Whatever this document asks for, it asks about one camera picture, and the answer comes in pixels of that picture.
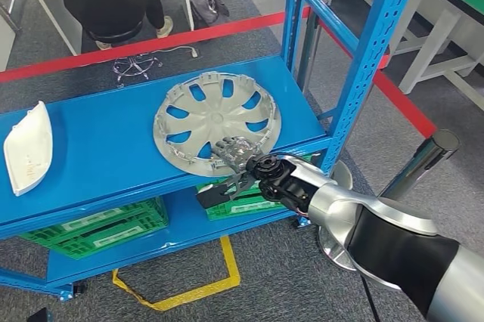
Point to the white workbench with green top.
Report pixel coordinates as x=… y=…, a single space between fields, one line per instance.
x=427 y=39

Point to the white plastic mirror cover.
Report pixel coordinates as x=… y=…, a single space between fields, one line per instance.
x=26 y=149

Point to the stool with chrome base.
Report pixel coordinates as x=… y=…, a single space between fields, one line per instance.
x=136 y=65

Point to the white panel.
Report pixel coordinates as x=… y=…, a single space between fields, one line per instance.
x=5 y=44

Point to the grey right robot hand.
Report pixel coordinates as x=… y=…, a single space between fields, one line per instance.
x=238 y=152

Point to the black shelf caster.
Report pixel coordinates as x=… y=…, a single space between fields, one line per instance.
x=79 y=288

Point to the red barrier belt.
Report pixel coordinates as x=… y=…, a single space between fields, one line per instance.
x=151 y=44
x=405 y=104

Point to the blue metal shelf rack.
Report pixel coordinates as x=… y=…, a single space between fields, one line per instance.
x=113 y=139

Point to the grey bag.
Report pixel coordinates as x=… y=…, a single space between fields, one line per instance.
x=204 y=7

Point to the green plastic crate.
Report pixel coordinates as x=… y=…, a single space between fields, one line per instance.
x=113 y=239
x=264 y=207

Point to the chrome stanchion post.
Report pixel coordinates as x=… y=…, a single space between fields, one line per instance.
x=342 y=174
x=427 y=159

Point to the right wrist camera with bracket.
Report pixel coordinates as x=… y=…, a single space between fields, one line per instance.
x=211 y=197

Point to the silver plastic wheel hubcap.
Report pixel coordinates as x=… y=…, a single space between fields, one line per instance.
x=215 y=119

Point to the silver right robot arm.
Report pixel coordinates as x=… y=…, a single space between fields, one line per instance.
x=378 y=219

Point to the dark stanchion pole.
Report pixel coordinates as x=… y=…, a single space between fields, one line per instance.
x=306 y=54

